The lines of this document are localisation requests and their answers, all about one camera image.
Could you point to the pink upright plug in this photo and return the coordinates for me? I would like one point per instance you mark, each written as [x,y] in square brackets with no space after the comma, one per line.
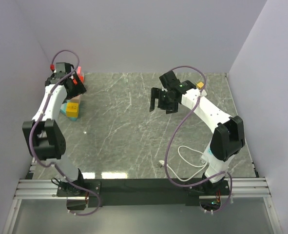
[79,70]

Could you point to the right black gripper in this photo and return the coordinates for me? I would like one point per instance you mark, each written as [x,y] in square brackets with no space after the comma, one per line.
[157,93]

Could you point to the aluminium rail frame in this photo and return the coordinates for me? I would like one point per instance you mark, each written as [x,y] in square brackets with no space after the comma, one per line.
[45,189]

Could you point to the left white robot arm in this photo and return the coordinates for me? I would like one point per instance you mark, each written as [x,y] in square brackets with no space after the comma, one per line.
[45,141]

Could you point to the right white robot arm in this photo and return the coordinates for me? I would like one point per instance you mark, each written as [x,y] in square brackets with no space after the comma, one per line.
[228,136]

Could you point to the white rounded square adapter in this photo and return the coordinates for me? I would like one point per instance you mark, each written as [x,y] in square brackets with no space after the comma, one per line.
[203,93]

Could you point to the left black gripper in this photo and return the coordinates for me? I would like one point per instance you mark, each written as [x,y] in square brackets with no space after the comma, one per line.
[78,88]

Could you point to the small yellow plug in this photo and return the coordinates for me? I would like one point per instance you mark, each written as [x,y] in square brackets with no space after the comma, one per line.
[200,85]

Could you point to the teal flat block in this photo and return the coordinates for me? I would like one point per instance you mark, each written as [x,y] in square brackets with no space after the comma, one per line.
[62,110]

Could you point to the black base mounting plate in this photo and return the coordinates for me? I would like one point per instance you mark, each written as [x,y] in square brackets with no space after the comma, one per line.
[127,192]

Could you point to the white power strip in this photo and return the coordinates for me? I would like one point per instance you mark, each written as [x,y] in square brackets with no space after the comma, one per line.
[210,159]

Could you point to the beige cube socket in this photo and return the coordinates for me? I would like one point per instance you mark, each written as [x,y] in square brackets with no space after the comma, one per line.
[76,99]

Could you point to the yellow cube socket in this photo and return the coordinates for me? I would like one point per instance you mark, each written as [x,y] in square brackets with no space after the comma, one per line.
[72,110]

